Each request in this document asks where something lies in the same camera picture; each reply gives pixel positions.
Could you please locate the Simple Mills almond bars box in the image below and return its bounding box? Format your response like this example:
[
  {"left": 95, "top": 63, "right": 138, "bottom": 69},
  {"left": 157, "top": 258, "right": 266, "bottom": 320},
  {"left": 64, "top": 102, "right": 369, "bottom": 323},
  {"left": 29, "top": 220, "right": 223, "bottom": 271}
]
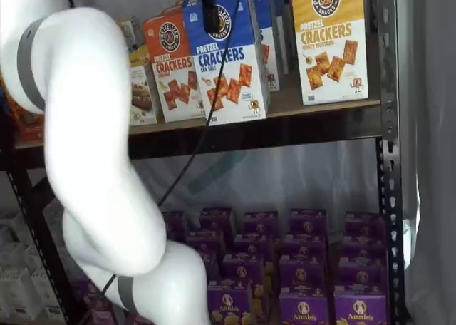
[{"left": 128, "top": 51, "right": 158, "bottom": 126}]

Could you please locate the orange snack box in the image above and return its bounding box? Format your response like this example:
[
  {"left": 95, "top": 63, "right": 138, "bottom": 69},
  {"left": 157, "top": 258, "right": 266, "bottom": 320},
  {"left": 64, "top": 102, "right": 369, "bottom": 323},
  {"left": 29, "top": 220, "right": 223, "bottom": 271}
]
[{"left": 6, "top": 89, "right": 46, "bottom": 143}]

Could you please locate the black metal shelf rack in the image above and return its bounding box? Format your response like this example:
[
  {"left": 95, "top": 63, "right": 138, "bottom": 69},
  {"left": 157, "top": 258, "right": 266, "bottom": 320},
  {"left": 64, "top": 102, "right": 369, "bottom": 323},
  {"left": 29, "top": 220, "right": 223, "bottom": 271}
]
[{"left": 0, "top": 0, "right": 405, "bottom": 325}]

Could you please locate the white curtain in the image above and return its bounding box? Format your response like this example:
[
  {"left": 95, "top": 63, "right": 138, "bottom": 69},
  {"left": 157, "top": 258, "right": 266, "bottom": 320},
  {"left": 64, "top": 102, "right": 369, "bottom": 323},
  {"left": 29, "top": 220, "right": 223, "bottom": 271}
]
[{"left": 395, "top": 0, "right": 456, "bottom": 325}]

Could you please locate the purple Annie's snack box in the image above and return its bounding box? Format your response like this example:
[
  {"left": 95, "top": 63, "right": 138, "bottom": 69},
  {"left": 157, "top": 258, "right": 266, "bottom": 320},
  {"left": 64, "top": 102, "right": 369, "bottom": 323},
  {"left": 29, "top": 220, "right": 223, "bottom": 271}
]
[
  {"left": 73, "top": 278, "right": 111, "bottom": 311},
  {"left": 279, "top": 287, "right": 329, "bottom": 325},
  {"left": 162, "top": 210, "right": 186, "bottom": 242},
  {"left": 199, "top": 207, "right": 234, "bottom": 237},
  {"left": 233, "top": 234, "right": 275, "bottom": 258},
  {"left": 333, "top": 287, "right": 388, "bottom": 325},
  {"left": 221, "top": 253, "right": 265, "bottom": 283},
  {"left": 338, "top": 237, "right": 388, "bottom": 264},
  {"left": 289, "top": 208, "right": 328, "bottom": 237},
  {"left": 185, "top": 232, "right": 227, "bottom": 258},
  {"left": 283, "top": 234, "right": 328, "bottom": 260},
  {"left": 279, "top": 255, "right": 326, "bottom": 290},
  {"left": 336, "top": 257, "right": 388, "bottom": 290},
  {"left": 207, "top": 280, "right": 254, "bottom": 325},
  {"left": 243, "top": 210, "right": 279, "bottom": 237},
  {"left": 343, "top": 212, "right": 388, "bottom": 240}
]

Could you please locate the particle board shelf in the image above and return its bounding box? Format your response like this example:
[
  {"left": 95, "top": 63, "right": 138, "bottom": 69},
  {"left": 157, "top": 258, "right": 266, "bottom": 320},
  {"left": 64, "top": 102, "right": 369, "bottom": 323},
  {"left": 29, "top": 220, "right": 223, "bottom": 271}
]
[{"left": 14, "top": 73, "right": 382, "bottom": 150}]

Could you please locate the white storage carton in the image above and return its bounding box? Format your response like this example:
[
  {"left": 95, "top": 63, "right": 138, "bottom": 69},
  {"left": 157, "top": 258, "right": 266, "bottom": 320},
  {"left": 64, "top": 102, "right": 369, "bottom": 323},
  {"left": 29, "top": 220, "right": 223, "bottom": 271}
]
[{"left": 0, "top": 264, "right": 47, "bottom": 319}]

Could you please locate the blue sea salt pretzel crackers box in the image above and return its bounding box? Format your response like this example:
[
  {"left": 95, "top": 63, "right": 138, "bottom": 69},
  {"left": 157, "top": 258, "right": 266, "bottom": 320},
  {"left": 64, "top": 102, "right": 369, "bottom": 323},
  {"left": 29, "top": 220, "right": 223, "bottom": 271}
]
[
  {"left": 182, "top": 0, "right": 270, "bottom": 128},
  {"left": 249, "top": 0, "right": 282, "bottom": 91}
]

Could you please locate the orange cheddar pretzel crackers box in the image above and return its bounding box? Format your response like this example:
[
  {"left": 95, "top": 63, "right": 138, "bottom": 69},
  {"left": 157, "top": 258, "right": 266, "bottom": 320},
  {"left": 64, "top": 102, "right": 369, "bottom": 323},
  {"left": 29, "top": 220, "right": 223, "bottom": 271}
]
[{"left": 142, "top": 6, "right": 206, "bottom": 123}]

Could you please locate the yellow honey mustard crackers box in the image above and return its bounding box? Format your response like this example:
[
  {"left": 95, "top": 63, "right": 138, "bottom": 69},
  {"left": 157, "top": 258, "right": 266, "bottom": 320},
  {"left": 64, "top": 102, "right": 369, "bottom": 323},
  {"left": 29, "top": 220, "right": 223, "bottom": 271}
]
[{"left": 290, "top": 0, "right": 370, "bottom": 107}]

